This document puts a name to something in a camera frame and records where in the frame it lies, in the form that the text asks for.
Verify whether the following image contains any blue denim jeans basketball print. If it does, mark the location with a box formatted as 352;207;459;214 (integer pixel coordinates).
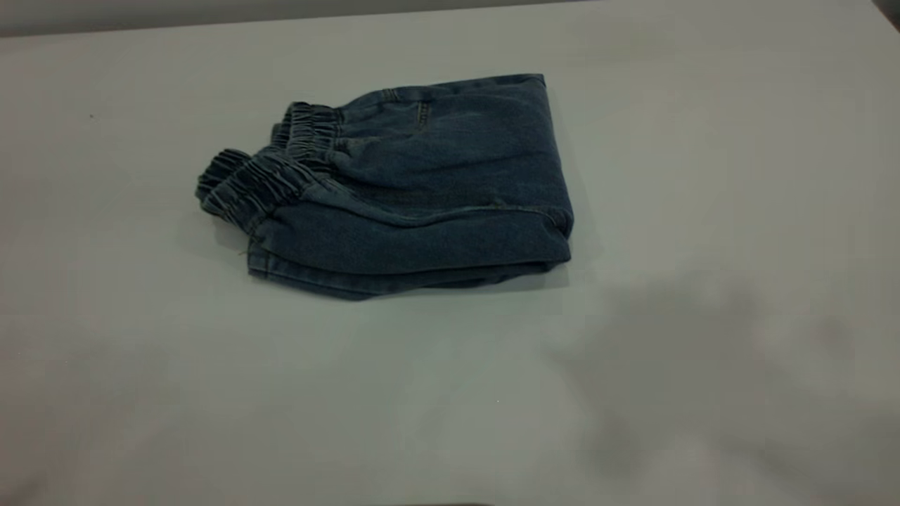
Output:
195;73;576;302

